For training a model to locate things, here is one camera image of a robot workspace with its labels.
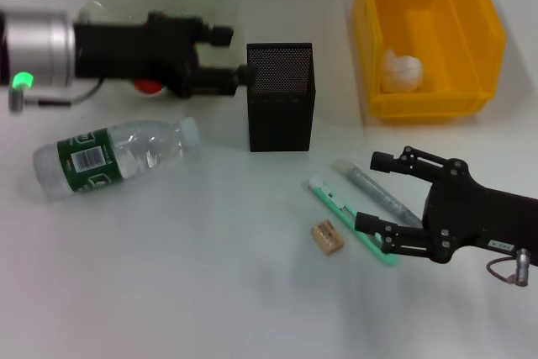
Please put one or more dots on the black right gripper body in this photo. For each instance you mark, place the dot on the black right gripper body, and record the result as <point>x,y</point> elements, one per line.
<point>475,216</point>

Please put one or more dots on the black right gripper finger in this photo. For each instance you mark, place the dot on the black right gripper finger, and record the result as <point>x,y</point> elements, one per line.
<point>381,162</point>
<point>367,223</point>

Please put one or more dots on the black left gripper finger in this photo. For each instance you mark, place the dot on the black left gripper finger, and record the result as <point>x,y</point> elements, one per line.
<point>220,35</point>
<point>227,77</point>

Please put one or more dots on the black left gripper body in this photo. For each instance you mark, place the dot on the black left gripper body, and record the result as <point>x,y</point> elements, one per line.
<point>134,52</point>

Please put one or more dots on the red tomato toy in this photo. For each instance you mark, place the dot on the red tomato toy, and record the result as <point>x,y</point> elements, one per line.
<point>148,86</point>

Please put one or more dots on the white paper ball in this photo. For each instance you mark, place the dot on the white paper ball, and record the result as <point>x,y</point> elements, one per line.
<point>403,71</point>

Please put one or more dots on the clear green-label water bottle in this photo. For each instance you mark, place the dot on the clear green-label water bottle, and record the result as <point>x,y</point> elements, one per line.
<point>126,149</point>

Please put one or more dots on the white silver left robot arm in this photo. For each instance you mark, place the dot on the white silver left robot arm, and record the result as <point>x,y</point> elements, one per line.
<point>38,48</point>

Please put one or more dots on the grey glitter pen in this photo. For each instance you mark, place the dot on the grey glitter pen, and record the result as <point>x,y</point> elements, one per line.
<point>374,186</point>

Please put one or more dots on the green utility knife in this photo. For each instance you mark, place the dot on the green utility knife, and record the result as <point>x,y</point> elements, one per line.
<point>332,201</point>

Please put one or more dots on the tan eraser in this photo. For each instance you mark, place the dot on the tan eraser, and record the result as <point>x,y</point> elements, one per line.
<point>327,237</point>

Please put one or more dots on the black mesh pen holder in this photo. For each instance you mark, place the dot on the black mesh pen holder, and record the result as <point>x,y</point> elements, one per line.
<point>279,123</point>

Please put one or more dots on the yellow plastic bin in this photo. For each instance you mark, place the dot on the yellow plastic bin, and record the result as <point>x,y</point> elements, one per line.
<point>420,6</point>

